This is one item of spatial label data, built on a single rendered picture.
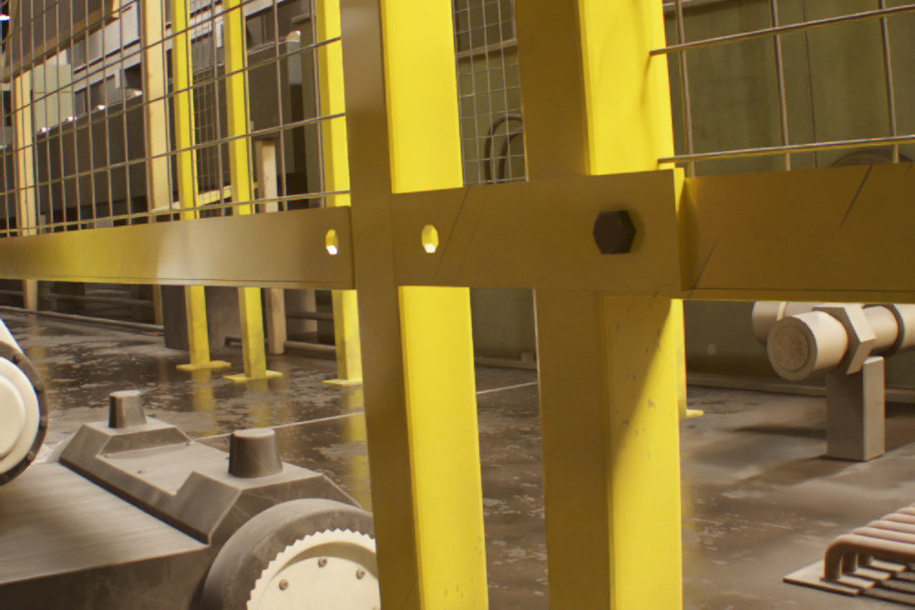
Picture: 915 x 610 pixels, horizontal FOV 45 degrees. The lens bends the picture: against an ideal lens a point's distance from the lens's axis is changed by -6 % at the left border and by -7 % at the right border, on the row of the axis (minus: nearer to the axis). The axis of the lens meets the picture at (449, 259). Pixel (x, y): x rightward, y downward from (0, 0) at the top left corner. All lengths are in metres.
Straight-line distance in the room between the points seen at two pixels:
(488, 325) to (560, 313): 2.87
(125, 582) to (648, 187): 0.61
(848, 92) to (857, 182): 2.08
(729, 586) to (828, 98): 1.44
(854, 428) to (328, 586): 1.11
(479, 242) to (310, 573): 0.46
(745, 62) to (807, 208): 2.25
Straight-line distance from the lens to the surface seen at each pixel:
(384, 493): 0.69
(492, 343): 3.41
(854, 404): 1.89
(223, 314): 4.36
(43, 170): 7.45
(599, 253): 0.51
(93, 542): 1.03
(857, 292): 0.43
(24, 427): 1.06
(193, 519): 1.02
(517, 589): 1.35
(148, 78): 5.08
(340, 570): 0.99
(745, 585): 1.33
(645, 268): 0.49
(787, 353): 1.78
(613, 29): 0.54
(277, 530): 0.94
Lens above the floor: 0.43
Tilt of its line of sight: 2 degrees down
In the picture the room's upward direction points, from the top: 4 degrees counter-clockwise
